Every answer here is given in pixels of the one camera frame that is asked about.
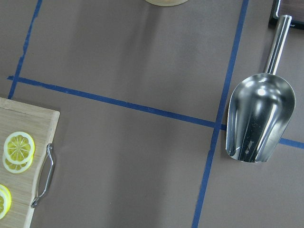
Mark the single lemon slice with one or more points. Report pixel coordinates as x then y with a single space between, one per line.
5 201

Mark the steel scoop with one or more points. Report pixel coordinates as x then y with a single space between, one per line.
261 107

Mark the lemon slice stack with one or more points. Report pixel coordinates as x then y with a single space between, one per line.
16 168
19 147

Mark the bamboo cutting board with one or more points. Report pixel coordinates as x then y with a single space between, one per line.
28 188

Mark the lemon slice lower stack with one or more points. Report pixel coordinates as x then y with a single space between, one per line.
16 168

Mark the lemon slice upper stack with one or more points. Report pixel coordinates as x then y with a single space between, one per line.
19 147

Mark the wooden mug tree stand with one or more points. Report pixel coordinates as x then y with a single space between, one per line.
166 3

